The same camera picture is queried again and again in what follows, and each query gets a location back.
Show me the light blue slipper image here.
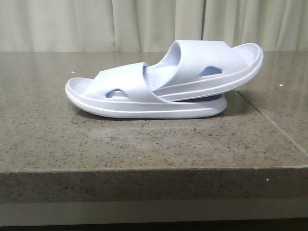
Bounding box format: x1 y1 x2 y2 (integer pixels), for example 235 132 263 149
65 63 227 119
144 40 264 101

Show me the beige pleated curtain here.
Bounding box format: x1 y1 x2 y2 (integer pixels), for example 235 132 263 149
0 0 308 52

